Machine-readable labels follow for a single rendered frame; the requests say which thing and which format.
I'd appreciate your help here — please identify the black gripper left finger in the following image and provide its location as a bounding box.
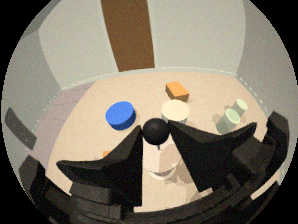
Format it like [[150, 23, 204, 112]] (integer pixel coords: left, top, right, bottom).
[[56, 124, 144, 206]]

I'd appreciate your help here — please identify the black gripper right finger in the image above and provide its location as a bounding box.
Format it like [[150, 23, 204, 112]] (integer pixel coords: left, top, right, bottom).
[[168, 119, 258, 193]]

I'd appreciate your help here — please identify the orange rectangular block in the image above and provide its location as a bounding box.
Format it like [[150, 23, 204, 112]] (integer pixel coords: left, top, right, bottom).
[[166, 81, 190, 103]]

